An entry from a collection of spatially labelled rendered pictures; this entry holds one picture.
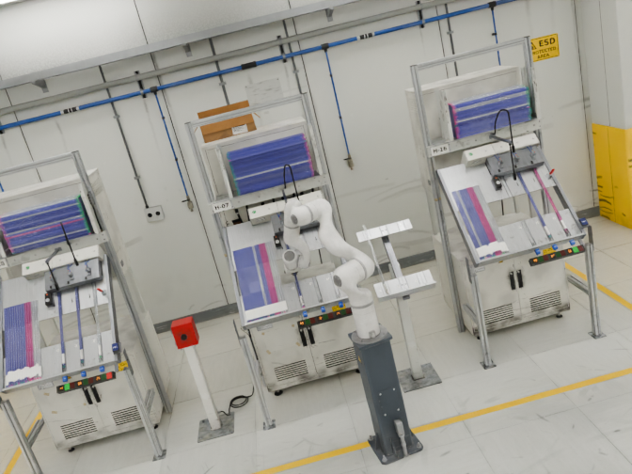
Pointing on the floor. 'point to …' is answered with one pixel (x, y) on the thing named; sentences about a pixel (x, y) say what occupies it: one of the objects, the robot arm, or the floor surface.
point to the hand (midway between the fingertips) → (294, 272)
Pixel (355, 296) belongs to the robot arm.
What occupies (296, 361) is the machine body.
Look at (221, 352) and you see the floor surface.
